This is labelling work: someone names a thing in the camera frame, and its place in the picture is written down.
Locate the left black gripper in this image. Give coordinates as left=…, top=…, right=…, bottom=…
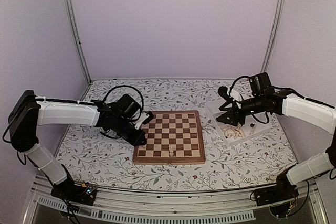
left=113, top=116, right=147, bottom=147

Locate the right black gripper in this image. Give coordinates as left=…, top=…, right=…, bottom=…
left=217, top=95, right=265, bottom=127

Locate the white chess king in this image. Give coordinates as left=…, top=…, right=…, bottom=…
left=169, top=145, right=174, bottom=156

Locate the wooden chess board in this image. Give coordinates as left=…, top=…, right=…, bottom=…
left=133, top=110, right=206, bottom=165

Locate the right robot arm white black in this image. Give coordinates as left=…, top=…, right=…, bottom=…
left=216, top=72, right=335, bottom=201

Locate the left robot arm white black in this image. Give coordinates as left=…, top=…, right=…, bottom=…
left=3, top=90, right=153, bottom=200

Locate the pile of white chess pieces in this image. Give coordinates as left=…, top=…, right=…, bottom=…
left=221, top=124, right=245, bottom=140

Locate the white divided tray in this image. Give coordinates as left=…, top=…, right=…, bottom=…
left=205, top=100, right=272, bottom=146

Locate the floral table mat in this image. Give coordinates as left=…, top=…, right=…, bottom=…
left=54, top=78, right=297, bottom=192

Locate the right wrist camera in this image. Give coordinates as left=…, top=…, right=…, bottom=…
left=218, top=86, right=229, bottom=100

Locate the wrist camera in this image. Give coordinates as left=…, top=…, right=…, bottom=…
left=218, top=86, right=229, bottom=100
left=134, top=111, right=154, bottom=130

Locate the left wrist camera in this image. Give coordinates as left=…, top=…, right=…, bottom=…
left=134, top=111, right=154, bottom=130

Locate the right wrist cable loop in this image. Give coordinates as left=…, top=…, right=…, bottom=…
left=228, top=75, right=253, bottom=99

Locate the wrist cable loop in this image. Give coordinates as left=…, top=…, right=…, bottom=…
left=228, top=75, right=253, bottom=99
left=102, top=84, right=145, bottom=120

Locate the left wrist cable loop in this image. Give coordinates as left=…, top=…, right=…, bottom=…
left=102, top=84, right=145, bottom=120

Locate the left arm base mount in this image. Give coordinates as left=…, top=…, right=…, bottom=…
left=51, top=179, right=97, bottom=206

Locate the front aluminium rail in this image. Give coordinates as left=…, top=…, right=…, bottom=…
left=23, top=176, right=329, bottom=223

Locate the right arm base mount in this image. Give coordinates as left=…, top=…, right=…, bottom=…
left=250, top=179, right=299, bottom=218

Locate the right aluminium frame post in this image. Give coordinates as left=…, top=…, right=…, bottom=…
left=260, top=0, right=285, bottom=72

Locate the aluminium frame post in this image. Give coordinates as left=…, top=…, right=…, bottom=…
left=64, top=0, right=92, bottom=84
left=260, top=0, right=285, bottom=72

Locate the left aluminium frame post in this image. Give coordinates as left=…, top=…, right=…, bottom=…
left=64, top=0, right=92, bottom=84

